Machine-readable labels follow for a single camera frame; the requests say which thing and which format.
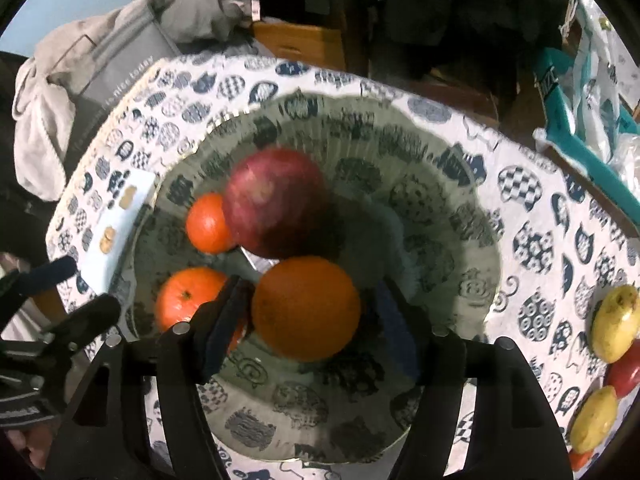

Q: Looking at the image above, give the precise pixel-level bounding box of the red apple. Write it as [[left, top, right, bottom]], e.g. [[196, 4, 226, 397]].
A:
[[221, 147, 332, 261]]

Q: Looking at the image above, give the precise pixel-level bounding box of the grey laundry hamper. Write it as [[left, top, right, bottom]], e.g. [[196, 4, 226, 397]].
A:
[[65, 0, 182, 177]]

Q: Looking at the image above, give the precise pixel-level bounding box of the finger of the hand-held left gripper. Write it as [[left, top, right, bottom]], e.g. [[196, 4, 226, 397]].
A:
[[0, 293, 122, 362], [0, 256, 79, 312]]

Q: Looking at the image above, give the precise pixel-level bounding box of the wooden drawer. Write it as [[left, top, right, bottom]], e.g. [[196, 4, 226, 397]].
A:
[[252, 20, 347, 69]]

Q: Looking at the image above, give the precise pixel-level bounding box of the person's left hand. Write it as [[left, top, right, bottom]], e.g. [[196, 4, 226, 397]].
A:
[[9, 426, 53, 472]]

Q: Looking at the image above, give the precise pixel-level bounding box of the white pill pack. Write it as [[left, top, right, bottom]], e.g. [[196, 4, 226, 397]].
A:
[[80, 167, 159, 296]]

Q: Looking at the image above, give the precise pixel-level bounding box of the teal plastic crate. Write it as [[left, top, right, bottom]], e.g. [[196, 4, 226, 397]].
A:
[[532, 47, 640, 227]]

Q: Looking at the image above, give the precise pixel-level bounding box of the orange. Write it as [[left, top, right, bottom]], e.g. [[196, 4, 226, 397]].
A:
[[155, 267, 247, 356], [251, 256, 362, 363], [567, 449, 597, 472]]

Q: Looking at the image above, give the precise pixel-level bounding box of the clear plastic bag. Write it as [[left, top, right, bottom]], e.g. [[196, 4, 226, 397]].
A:
[[607, 135, 640, 182]]

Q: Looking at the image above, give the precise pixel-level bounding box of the green patterned glass bowl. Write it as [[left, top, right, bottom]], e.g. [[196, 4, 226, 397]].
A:
[[120, 91, 504, 464]]

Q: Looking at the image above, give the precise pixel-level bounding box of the black hooded coat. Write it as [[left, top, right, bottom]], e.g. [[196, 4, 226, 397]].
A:
[[300, 0, 572, 77]]

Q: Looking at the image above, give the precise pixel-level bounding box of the grey garment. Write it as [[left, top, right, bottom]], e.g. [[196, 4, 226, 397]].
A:
[[160, 0, 252, 44]]

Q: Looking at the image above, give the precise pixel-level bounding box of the yellow pear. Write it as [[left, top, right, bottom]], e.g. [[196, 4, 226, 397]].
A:
[[570, 385, 620, 455], [591, 284, 640, 365]]

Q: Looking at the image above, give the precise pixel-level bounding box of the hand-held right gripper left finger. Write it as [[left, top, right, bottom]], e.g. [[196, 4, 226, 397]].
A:
[[45, 274, 257, 480]]

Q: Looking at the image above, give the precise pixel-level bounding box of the small red fruit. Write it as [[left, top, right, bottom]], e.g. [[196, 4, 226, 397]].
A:
[[605, 352, 640, 400]]

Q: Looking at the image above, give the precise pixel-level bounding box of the printed white plastic bag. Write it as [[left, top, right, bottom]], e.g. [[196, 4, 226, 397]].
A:
[[570, 0, 640, 172]]

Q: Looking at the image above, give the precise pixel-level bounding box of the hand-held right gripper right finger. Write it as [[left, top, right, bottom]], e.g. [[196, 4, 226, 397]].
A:
[[372, 279, 574, 480]]

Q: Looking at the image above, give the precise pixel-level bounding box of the small tangerine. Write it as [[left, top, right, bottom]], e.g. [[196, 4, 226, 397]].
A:
[[186, 192, 237, 255]]

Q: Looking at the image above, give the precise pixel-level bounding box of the cat print tablecloth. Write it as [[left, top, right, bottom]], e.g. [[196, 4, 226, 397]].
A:
[[45, 55, 640, 480]]

